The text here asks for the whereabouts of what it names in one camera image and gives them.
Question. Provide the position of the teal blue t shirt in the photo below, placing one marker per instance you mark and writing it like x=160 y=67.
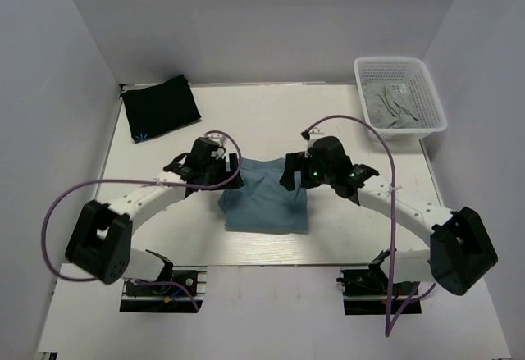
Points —
x=262 y=205

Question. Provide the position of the black t shirt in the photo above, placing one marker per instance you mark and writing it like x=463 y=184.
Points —
x=154 y=111

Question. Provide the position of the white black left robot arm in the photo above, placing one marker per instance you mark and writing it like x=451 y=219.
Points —
x=101 y=241

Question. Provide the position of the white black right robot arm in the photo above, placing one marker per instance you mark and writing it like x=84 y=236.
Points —
x=458 y=251

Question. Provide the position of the grey t shirt in basket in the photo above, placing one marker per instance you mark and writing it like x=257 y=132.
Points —
x=390 y=106

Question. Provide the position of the white plastic basket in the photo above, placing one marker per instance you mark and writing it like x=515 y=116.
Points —
x=408 y=72

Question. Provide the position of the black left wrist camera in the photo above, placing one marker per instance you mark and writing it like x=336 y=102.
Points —
x=197 y=159

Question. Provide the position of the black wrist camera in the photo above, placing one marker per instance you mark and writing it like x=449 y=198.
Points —
x=197 y=159
x=326 y=163

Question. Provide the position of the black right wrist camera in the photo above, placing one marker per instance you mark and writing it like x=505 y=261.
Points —
x=326 y=163

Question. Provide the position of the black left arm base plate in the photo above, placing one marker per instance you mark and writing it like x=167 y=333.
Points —
x=183 y=293

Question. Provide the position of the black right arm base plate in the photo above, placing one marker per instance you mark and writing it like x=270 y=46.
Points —
x=365 y=295

